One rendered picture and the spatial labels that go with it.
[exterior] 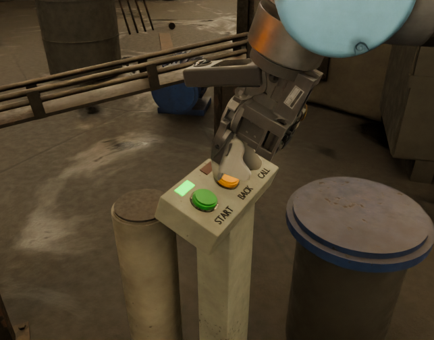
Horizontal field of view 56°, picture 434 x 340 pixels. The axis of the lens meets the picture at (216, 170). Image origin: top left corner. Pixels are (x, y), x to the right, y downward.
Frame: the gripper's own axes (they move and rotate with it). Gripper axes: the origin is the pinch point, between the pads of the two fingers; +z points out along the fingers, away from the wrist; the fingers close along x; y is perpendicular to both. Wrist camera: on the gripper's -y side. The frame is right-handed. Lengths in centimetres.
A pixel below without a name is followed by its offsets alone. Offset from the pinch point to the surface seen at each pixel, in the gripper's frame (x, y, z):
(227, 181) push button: 5.7, 0.7, 5.6
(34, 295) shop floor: 4, -41, 85
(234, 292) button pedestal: 4.5, 11.1, 26.7
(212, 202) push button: -0.5, 1.5, 5.5
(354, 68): 198, -7, 42
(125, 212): -0.6, -13.0, 19.9
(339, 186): 43, 17, 19
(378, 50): 195, 0, 26
